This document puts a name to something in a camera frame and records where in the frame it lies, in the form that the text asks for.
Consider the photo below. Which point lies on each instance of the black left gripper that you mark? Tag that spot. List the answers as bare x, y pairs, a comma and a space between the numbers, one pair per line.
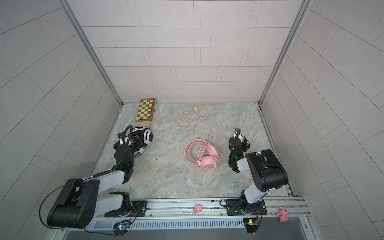
117, 146

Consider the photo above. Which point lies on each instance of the left metal corner post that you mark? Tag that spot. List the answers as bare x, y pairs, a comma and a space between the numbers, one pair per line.
68, 12

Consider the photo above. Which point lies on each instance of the left circuit board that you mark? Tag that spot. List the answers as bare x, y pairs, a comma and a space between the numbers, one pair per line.
122, 226

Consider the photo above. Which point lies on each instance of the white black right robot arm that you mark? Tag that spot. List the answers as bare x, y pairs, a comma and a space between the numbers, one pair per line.
266, 170

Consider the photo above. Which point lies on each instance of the right circuit board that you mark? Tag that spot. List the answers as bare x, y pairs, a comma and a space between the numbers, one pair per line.
251, 225

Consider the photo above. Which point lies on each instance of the white black headphones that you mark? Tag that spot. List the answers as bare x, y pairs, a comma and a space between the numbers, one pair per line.
144, 133

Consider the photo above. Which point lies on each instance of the right metal corner post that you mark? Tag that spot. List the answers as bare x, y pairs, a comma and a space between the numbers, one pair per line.
288, 42

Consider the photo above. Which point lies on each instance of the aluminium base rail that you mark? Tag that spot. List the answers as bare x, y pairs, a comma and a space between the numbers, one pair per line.
178, 208

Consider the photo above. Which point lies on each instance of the pink headphones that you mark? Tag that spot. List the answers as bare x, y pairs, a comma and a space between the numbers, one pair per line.
208, 156

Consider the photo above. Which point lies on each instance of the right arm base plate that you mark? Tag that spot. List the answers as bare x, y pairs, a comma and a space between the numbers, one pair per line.
238, 207

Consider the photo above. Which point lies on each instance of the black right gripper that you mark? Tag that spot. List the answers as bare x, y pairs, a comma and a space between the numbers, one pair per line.
232, 139

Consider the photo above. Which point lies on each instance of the wooden chess board box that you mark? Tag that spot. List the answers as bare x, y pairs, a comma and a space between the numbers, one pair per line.
146, 111

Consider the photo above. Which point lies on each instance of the circuit board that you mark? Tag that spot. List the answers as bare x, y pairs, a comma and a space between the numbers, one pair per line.
251, 225
122, 226

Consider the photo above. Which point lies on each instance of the metal corner post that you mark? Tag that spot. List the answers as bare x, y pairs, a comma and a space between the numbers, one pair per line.
68, 12
288, 42

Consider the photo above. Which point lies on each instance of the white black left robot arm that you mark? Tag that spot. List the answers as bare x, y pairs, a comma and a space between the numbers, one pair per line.
79, 201

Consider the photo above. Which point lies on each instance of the pink pig toy centre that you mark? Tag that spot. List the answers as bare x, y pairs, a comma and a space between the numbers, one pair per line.
198, 208

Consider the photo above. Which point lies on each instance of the pink pig toy right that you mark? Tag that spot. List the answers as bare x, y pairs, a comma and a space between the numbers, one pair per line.
282, 215

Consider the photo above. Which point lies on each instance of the pink pig toy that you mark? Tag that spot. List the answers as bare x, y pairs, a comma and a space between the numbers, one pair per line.
282, 215
198, 208

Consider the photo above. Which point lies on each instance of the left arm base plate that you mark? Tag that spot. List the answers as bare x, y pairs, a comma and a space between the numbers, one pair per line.
138, 208

